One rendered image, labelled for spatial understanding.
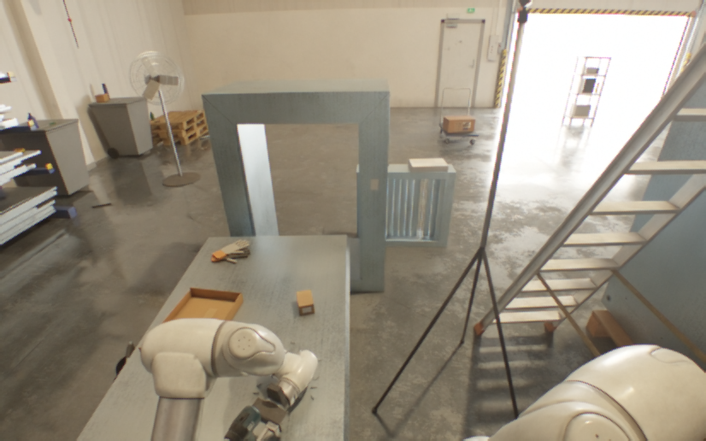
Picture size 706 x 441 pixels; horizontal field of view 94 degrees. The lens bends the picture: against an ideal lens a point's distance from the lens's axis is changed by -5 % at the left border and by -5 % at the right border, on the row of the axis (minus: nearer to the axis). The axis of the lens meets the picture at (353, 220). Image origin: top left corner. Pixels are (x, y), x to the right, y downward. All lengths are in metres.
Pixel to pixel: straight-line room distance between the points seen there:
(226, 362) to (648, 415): 0.74
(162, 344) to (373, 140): 1.79
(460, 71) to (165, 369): 9.94
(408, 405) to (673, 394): 1.82
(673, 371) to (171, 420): 0.89
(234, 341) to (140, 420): 0.88
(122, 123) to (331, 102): 5.35
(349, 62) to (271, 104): 7.80
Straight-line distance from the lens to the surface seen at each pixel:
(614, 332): 2.89
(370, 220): 2.56
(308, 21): 10.17
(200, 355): 0.90
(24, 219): 5.12
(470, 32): 10.32
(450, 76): 10.29
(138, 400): 1.73
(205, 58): 11.02
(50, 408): 2.90
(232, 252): 2.32
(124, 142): 7.37
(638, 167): 1.57
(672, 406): 0.57
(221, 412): 1.56
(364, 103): 2.29
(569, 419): 0.46
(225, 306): 1.97
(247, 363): 0.85
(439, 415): 2.27
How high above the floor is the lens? 1.90
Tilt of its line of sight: 29 degrees down
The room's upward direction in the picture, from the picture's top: 1 degrees counter-clockwise
